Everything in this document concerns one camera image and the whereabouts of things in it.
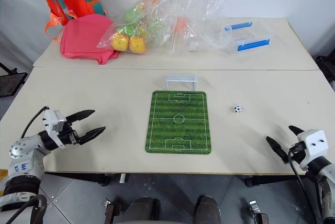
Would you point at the clear plastic bag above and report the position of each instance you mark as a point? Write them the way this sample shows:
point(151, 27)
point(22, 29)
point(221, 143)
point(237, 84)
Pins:
point(172, 12)

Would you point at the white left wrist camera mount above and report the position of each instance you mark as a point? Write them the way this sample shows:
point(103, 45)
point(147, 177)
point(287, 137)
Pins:
point(51, 119)

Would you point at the pink fabric bag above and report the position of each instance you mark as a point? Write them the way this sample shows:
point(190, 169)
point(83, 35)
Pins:
point(83, 38)

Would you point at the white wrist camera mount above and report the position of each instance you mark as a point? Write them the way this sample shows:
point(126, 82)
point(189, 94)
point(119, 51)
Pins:
point(51, 119)
point(314, 141)

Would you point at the brown caster bracket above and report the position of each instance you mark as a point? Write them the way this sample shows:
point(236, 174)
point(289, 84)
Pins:
point(258, 213)
point(112, 212)

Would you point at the dark rounded shape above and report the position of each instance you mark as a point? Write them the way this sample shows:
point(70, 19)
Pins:
point(207, 209)
point(142, 211)

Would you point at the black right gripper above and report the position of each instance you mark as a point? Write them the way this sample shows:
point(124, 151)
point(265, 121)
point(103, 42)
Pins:
point(297, 152)

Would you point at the green fruit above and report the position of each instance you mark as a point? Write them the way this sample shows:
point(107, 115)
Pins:
point(132, 14)
point(128, 29)

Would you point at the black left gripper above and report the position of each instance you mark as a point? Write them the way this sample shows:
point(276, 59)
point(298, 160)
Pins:
point(68, 136)

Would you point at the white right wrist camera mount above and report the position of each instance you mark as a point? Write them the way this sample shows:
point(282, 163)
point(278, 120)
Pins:
point(314, 141)

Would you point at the black metal stand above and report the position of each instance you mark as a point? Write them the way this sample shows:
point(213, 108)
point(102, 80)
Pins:
point(10, 82)

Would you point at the white toy goal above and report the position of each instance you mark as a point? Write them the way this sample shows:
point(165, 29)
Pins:
point(181, 78)

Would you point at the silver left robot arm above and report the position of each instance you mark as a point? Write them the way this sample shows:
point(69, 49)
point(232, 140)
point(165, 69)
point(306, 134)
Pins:
point(24, 150)

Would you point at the orange fruit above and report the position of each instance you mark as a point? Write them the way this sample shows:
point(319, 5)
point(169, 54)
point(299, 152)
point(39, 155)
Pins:
point(120, 42)
point(138, 45)

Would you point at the black table frame bar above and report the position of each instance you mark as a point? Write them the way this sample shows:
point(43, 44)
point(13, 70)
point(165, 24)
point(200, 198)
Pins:
point(272, 180)

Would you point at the small black white football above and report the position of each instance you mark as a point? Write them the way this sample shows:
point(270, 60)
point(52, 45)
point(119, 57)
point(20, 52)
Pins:
point(237, 109)

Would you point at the black equipment stand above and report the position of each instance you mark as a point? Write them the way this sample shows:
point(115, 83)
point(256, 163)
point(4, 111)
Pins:
point(327, 69)

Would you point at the green football pitch mat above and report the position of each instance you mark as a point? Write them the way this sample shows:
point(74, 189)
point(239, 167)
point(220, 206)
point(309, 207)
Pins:
point(178, 122)

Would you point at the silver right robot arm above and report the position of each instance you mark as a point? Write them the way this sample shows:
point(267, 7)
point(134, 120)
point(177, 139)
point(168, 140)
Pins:
point(325, 182)

